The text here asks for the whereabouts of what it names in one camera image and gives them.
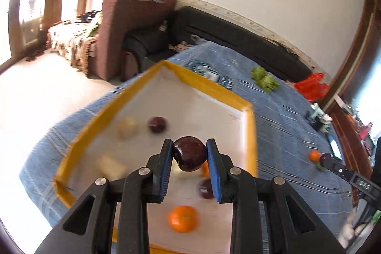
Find dark slippers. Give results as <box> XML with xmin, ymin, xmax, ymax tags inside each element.
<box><xmin>25</xmin><ymin>50</ymin><xmax>45</xmax><ymax>62</ymax></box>

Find small dark red plum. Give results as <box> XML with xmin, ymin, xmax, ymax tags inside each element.
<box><xmin>148</xmin><ymin>116</ymin><xmax>167</xmax><ymax>134</ymax></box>
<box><xmin>196</xmin><ymin>177</ymin><xmax>215</xmax><ymax>200</ymax></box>

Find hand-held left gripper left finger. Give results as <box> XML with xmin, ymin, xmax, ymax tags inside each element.
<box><xmin>35</xmin><ymin>139</ymin><xmax>174</xmax><ymax>254</ymax></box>

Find yellow rimmed white tray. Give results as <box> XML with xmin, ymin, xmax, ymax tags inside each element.
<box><xmin>53</xmin><ymin>60</ymin><xmax>258</xmax><ymax>254</ymax></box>

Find black sofa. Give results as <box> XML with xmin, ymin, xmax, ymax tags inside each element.
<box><xmin>123</xmin><ymin>6</ymin><xmax>313</xmax><ymax>83</ymax></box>

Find green lettuce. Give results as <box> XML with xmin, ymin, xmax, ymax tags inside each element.
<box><xmin>250</xmin><ymin>66</ymin><xmax>280</xmax><ymax>93</ymax></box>

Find white gloves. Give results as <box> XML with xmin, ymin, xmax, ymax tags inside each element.
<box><xmin>311</xmin><ymin>104</ymin><xmax>332</xmax><ymax>124</ymax></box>

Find small peeled banana piece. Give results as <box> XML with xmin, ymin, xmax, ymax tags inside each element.
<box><xmin>118</xmin><ymin>117</ymin><xmax>138</xmax><ymax>140</ymax></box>

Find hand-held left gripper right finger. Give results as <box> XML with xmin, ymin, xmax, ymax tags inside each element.
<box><xmin>206</xmin><ymin>139</ymin><xmax>346</xmax><ymax>254</ymax></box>

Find brown armchair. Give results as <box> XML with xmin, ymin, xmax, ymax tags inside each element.
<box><xmin>88</xmin><ymin>0</ymin><xmax>177</xmax><ymax>82</ymax></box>

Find black box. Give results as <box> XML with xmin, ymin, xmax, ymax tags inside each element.
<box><xmin>310</xmin><ymin>113</ymin><xmax>328</xmax><ymax>132</ymax></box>

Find pink bottle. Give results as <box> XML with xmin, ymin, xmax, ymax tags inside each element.
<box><xmin>361</xmin><ymin>122</ymin><xmax>372</xmax><ymax>140</ymax></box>

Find red plastic bag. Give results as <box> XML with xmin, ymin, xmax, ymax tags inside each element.
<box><xmin>293</xmin><ymin>72</ymin><xmax>330</xmax><ymax>103</ymax></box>

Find large peeled banana piece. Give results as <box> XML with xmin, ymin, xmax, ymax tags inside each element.
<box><xmin>97</xmin><ymin>154</ymin><xmax>127</xmax><ymax>181</ymax></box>

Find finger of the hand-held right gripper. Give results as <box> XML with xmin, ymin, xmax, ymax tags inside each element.
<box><xmin>320</xmin><ymin>153</ymin><xmax>343</xmax><ymax>173</ymax></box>

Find large dark red plum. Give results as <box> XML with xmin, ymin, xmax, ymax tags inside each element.
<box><xmin>173</xmin><ymin>136</ymin><xmax>208</xmax><ymax>173</ymax></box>

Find person's right hand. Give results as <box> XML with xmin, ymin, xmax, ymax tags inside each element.
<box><xmin>338</xmin><ymin>208</ymin><xmax>372</xmax><ymax>247</ymax></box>

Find patterned blanket bed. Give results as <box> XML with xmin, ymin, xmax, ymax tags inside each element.
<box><xmin>47</xmin><ymin>11</ymin><xmax>103</xmax><ymax>77</ymax></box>

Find black smartphone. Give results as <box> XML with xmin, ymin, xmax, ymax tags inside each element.
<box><xmin>327</xmin><ymin>133</ymin><xmax>343</xmax><ymax>158</ymax></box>

